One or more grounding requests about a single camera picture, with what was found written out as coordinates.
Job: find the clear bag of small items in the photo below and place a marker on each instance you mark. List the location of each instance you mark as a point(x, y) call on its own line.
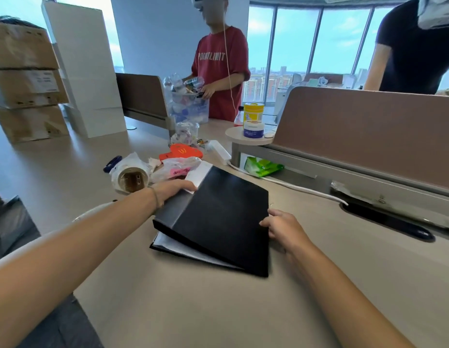
point(184, 133)

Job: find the person's right forearm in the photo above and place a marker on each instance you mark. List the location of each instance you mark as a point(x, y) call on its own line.
point(348, 297)

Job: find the green wet wipes packet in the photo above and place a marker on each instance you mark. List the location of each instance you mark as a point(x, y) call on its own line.
point(262, 166)

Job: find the person's dark trousers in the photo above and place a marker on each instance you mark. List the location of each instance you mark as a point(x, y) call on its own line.
point(61, 326)

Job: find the red fries carton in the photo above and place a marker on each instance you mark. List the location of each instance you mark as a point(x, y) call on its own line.
point(181, 151)

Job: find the person's left hand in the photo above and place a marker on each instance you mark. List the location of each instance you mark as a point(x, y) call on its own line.
point(170, 190)

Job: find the person's left forearm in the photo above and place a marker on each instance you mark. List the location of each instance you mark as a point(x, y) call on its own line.
point(75, 250)

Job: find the yellow and white canister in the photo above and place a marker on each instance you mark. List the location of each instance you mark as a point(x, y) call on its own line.
point(253, 119)

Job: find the grey window frame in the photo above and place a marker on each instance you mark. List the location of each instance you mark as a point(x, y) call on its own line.
point(317, 36)

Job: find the large brown desk partition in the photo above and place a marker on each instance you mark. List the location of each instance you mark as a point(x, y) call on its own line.
point(362, 137)

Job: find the clear bag with pink label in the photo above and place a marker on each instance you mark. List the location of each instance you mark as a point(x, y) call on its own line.
point(175, 169)

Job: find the person's right fingers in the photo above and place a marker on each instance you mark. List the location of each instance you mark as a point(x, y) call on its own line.
point(270, 222)

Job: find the person's left fingers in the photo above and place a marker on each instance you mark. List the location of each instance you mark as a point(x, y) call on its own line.
point(186, 186)

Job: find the small brown desk partition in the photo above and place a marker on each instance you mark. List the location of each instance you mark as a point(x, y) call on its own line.
point(141, 96)

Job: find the round beige desk shelf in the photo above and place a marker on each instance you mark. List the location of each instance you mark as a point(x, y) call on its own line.
point(248, 138)

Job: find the tall white flat box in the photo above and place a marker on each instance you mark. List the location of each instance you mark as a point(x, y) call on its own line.
point(86, 72)

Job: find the white power strip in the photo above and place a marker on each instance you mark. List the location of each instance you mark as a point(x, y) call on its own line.
point(219, 151)

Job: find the cardboard box with white label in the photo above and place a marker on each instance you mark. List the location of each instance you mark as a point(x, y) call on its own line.
point(28, 86)

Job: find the person's right hand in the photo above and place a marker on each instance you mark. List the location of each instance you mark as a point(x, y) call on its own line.
point(288, 230)

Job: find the black folder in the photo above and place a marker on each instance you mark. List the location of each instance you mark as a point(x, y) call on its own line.
point(221, 213)

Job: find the clear plastic bin of trash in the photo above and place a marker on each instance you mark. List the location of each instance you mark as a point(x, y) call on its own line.
point(190, 105)

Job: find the orange drink bottle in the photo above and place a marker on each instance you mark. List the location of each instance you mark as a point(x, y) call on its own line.
point(239, 117)

